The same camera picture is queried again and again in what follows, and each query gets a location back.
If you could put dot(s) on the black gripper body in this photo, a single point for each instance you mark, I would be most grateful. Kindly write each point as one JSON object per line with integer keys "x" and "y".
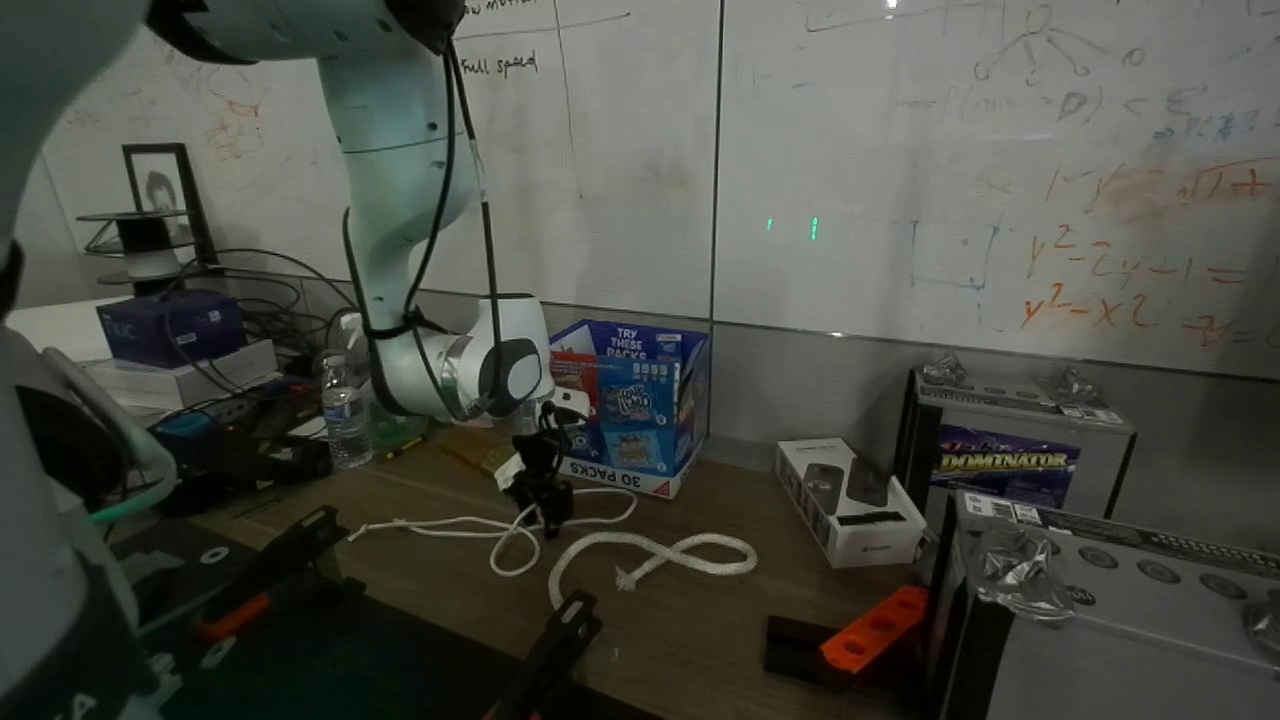
{"x": 542, "y": 456}

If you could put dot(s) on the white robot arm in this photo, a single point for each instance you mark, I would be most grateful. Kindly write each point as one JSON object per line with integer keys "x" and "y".
{"x": 71, "y": 639}

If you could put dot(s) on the blue cardboard box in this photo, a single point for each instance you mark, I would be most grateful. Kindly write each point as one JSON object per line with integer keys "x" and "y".
{"x": 648, "y": 403}

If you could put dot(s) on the white small open box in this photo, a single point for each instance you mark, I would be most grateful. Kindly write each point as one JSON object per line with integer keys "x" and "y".
{"x": 855, "y": 510}

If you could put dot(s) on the dark blue box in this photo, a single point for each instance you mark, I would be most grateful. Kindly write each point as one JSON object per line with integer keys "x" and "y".
{"x": 172, "y": 330}

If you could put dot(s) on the clear spray bottle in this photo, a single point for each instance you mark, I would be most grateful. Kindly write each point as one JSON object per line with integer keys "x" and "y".
{"x": 346, "y": 393}

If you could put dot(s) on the orange and black tool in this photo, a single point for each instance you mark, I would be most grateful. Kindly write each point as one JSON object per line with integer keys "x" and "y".
{"x": 855, "y": 648}

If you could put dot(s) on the grey battery near front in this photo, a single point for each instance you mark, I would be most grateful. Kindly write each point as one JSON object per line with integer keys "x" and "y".
{"x": 1042, "y": 614}

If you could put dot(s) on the grey battery by wall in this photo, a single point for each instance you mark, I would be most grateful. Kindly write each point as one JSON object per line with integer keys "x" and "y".
{"x": 1024, "y": 437}

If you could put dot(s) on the black picture frame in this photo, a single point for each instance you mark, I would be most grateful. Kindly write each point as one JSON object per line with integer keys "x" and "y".
{"x": 161, "y": 182}

